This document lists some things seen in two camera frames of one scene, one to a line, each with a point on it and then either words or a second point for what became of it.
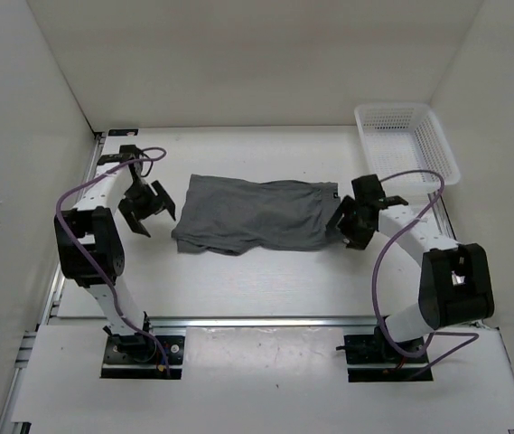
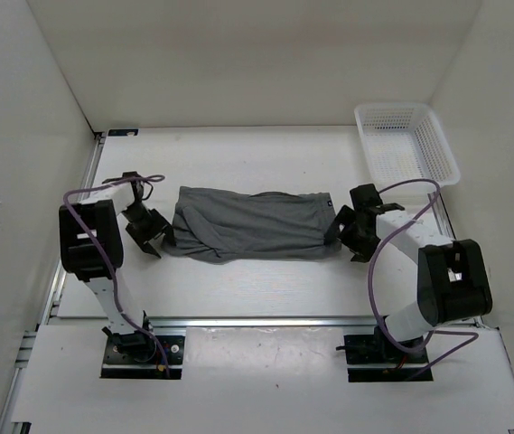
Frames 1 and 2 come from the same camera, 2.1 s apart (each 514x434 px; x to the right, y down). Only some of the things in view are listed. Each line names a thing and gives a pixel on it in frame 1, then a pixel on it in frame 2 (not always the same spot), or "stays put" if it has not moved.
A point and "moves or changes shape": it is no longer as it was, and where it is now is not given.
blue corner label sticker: [133, 132] stays put
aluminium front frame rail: [320, 322] stays put
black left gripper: [134, 216] -> [142, 238]
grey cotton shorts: [233, 216] moves or changes shape
